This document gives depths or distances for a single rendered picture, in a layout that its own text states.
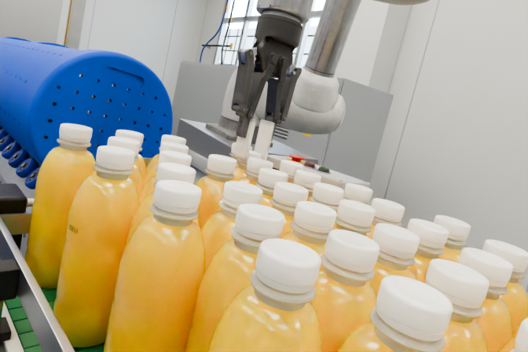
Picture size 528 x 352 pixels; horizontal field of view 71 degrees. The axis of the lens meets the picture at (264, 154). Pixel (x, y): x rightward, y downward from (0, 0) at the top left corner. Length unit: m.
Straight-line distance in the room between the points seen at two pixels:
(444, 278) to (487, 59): 2.97
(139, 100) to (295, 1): 0.39
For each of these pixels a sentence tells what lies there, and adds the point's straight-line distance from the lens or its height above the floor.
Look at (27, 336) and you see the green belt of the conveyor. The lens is 0.52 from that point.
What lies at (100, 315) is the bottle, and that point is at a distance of 0.47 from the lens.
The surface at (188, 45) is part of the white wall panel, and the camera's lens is 6.45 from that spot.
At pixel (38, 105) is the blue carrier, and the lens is 0.76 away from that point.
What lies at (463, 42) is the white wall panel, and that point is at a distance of 3.34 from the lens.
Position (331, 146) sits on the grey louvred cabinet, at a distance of 2.21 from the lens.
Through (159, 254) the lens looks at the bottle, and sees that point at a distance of 0.32.
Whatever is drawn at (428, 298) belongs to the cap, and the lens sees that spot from 0.24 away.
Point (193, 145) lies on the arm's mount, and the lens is 1.25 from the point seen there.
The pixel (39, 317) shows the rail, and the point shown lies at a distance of 0.42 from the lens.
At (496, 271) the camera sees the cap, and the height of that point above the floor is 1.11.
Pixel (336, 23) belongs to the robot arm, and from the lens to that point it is 1.18.
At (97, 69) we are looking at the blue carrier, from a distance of 0.78.
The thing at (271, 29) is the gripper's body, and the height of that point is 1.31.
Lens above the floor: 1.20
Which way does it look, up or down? 7 degrees down
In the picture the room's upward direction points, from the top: 13 degrees clockwise
